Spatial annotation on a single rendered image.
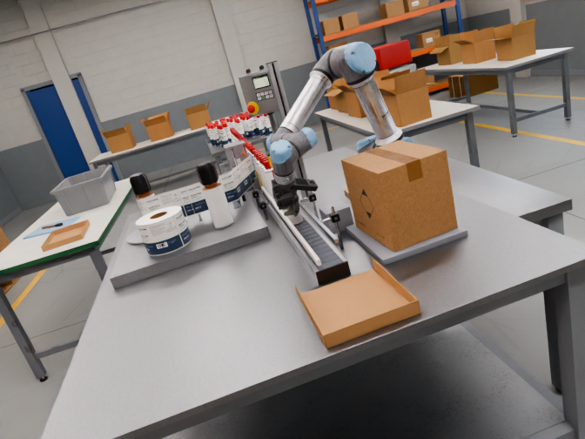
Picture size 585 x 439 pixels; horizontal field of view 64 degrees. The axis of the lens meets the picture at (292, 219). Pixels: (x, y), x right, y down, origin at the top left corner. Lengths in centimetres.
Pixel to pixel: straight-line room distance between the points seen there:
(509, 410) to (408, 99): 244
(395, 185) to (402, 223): 13
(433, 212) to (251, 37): 840
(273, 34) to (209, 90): 166
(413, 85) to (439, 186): 221
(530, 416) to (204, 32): 879
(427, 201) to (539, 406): 80
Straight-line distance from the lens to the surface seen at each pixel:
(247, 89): 223
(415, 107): 372
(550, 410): 187
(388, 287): 137
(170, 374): 133
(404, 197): 149
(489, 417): 184
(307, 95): 183
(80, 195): 391
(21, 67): 1017
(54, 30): 1002
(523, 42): 608
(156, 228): 200
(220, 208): 207
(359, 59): 179
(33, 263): 311
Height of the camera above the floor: 152
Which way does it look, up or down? 19 degrees down
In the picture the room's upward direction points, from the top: 16 degrees counter-clockwise
